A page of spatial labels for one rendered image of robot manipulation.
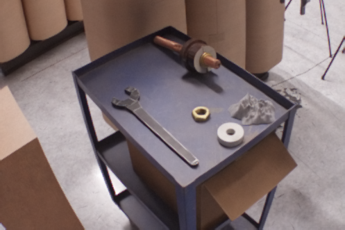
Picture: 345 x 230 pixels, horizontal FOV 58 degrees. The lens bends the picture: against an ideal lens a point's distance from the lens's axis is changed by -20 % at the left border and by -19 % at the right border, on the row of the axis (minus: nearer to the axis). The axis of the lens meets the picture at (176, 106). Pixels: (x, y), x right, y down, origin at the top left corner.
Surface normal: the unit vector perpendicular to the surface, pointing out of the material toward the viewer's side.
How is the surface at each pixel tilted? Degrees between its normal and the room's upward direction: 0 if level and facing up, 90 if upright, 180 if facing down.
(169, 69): 0
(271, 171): 26
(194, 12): 90
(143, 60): 0
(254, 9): 90
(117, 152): 0
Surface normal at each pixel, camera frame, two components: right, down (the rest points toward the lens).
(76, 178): -0.06, -0.75
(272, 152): 0.22, -0.46
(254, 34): -0.22, 0.65
